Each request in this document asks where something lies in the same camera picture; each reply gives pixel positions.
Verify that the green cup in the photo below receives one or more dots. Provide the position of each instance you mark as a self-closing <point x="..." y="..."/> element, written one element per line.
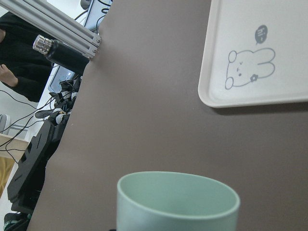
<point x="172" y="201"/>

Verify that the cream rabbit tray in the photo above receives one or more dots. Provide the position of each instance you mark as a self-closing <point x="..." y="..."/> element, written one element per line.
<point x="256" y="53"/>

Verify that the blue tablet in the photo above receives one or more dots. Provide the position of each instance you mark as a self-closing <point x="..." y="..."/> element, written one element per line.
<point x="62" y="74"/>

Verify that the black water bottle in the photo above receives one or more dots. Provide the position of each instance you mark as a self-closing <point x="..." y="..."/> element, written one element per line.
<point x="59" y="53"/>

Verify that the aluminium frame post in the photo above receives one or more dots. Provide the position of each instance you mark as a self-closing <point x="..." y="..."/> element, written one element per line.
<point x="48" y="18"/>

